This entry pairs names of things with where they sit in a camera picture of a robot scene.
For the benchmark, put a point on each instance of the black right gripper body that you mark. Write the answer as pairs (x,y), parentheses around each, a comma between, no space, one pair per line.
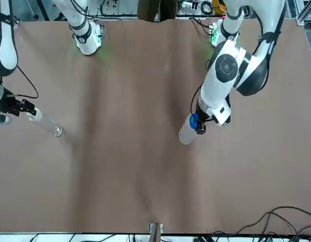
(10,106)

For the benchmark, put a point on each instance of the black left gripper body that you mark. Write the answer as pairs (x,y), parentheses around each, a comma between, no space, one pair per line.
(203,116)

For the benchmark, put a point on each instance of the clear drink bottle blue cap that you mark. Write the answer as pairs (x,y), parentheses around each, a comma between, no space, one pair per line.
(186,133)

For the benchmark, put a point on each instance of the clear slim condiment bottle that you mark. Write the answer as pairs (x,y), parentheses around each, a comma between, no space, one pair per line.
(48,124)

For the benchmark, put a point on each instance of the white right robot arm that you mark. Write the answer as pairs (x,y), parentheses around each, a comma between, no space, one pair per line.
(6,50)

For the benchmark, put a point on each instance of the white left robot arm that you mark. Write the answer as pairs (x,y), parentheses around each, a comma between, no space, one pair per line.
(220,88)

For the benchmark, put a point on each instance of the yellow handheld device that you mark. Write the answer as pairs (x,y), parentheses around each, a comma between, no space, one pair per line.
(218,6)

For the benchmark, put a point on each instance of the person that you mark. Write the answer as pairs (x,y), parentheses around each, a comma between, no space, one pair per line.
(156,10)

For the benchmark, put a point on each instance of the aluminium frame post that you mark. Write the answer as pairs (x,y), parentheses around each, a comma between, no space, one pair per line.
(156,232)

